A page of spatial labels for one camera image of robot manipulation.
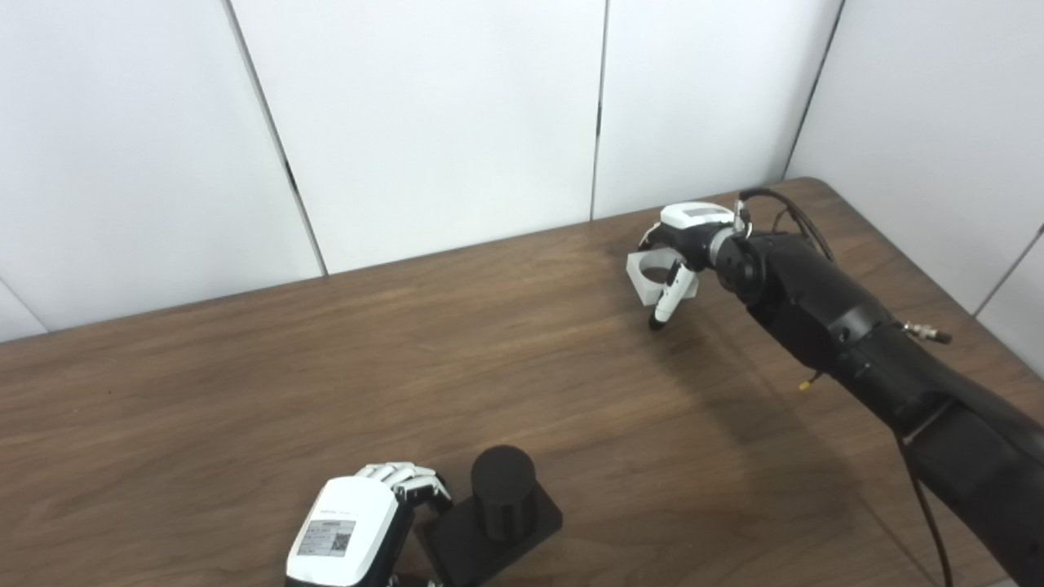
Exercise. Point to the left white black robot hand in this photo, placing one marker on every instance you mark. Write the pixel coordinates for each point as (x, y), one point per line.
(347, 530)

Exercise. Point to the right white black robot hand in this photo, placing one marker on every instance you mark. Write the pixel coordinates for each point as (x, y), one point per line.
(693, 222)

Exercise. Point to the white square piece with hole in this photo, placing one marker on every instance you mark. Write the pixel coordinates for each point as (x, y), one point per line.
(640, 281)

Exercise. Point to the black peg with square base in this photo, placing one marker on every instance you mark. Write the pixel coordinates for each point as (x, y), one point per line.
(503, 489)

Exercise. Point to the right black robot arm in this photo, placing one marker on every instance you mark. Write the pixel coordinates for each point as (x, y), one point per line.
(840, 318)

